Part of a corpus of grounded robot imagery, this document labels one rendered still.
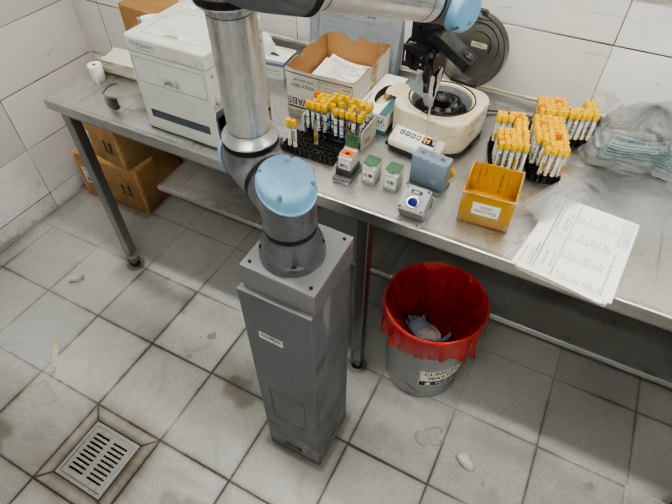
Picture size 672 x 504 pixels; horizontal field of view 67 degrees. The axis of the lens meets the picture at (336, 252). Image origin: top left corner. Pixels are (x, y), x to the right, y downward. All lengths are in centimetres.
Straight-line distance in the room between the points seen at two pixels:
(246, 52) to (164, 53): 62
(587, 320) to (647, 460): 51
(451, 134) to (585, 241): 46
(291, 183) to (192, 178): 156
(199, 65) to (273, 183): 57
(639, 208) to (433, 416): 100
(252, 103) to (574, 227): 86
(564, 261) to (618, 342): 78
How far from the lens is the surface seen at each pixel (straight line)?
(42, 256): 278
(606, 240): 142
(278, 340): 128
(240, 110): 99
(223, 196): 236
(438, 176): 139
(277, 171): 99
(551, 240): 136
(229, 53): 93
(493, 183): 143
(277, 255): 107
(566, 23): 171
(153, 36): 157
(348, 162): 140
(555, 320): 202
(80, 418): 218
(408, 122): 155
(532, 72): 178
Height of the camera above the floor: 179
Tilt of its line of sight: 48 degrees down
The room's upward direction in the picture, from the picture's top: straight up
